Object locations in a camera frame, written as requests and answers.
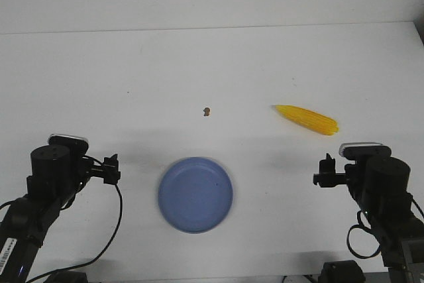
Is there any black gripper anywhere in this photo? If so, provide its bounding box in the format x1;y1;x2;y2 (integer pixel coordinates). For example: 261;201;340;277
88;154;121;184
313;153;349;188

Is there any yellow corn cob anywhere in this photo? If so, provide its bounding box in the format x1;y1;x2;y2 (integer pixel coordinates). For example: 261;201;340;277
274;105;339;136

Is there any blue round plate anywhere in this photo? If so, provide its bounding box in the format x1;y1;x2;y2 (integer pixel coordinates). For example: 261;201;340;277
157;157;233;234

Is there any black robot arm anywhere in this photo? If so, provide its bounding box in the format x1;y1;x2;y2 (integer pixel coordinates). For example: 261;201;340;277
313;154;423;282
1;144;121;282

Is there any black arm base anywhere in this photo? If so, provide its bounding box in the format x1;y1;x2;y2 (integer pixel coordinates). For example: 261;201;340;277
318;260;366;283
44;270;88;283

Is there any small brown crumb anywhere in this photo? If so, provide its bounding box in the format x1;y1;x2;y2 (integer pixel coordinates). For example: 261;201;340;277
203;107;211;117

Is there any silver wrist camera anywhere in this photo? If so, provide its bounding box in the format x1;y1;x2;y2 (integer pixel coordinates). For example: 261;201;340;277
339;142;392;161
48;134;89;156

